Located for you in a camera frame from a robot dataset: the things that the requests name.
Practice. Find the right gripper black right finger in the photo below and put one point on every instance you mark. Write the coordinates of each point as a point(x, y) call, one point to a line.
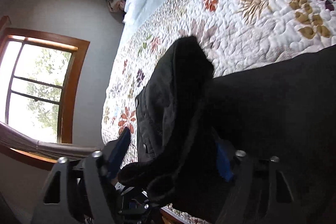
point(260, 189)

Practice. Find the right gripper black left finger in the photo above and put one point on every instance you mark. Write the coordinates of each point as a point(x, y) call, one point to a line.
point(77, 188)

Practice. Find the black pants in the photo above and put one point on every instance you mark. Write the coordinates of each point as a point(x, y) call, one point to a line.
point(285, 109)

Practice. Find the grey folded curtain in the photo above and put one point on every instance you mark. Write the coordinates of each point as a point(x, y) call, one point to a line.
point(11, 138)

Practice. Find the white floral quilt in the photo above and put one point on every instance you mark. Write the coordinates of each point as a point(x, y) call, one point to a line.
point(185, 44)

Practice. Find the clothes pile beside bed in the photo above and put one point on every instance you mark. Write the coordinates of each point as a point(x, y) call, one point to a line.
point(117, 9)

